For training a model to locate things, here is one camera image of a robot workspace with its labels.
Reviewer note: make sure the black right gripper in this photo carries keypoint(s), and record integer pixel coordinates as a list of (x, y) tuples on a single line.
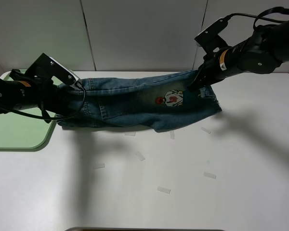
[(209, 72)]

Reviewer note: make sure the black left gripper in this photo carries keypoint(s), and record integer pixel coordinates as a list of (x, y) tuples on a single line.
[(42, 93)]

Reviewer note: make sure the children's blue denim shorts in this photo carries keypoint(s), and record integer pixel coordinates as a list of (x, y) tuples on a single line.
[(162, 103)]

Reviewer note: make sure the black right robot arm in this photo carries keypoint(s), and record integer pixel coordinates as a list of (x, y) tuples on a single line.
[(264, 51)]

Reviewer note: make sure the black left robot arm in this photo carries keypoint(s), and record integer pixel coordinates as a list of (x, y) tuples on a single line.
[(11, 96)]

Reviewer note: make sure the light green plastic tray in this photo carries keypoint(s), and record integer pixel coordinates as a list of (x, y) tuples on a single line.
[(19, 132)]

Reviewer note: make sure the clear tape strip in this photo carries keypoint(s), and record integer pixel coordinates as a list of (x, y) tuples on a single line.
[(98, 166), (164, 190), (209, 175), (205, 130), (172, 135), (139, 155), (131, 133)]

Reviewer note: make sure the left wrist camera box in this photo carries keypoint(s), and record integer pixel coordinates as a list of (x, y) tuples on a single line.
[(47, 67)]

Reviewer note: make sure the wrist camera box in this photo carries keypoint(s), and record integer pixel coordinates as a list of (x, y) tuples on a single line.
[(47, 67), (209, 38)]

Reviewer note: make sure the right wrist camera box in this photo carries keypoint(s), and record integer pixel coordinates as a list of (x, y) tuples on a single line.
[(209, 38)]

